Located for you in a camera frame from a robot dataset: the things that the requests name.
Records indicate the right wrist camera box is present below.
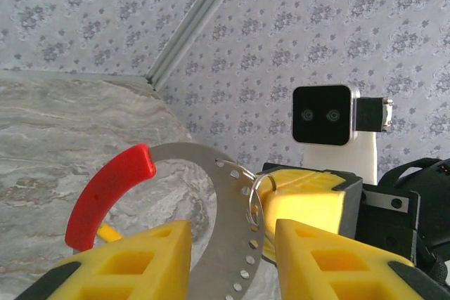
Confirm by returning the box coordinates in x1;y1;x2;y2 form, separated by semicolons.
292;84;394;185

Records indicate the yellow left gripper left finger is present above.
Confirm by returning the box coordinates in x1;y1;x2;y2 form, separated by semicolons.
13;220;193;300

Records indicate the aluminium corner post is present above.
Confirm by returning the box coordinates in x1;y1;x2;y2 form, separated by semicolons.
146;0;252;91

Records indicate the key with yellow head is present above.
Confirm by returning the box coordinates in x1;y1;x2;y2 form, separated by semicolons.
96;224;124;244

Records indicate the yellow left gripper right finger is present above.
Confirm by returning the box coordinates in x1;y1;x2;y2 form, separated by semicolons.
276;219;450;300

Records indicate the small silver split keyring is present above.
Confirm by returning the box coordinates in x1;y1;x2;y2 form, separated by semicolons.
214;159;278;227

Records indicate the silver perforated hoop red grip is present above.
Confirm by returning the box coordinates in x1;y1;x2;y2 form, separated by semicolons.
65;142;266;300

